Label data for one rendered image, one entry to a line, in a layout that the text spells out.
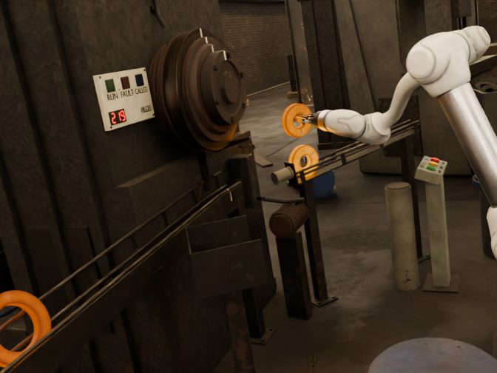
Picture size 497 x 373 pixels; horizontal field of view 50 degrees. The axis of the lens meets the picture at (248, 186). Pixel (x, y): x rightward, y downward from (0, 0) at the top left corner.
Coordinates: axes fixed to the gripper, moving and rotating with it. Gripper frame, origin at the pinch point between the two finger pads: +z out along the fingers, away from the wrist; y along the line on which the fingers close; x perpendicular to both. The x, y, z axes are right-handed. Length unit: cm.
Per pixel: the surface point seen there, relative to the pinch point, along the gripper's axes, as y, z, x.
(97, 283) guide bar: -111, -51, -24
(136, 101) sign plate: -79, -18, 23
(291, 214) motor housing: -17.7, -12.6, -39.5
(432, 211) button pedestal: 45, -36, -51
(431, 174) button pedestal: 40, -40, -31
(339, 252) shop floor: 43, 35, -94
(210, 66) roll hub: -51, -23, 30
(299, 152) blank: -2.4, -2.4, -15.7
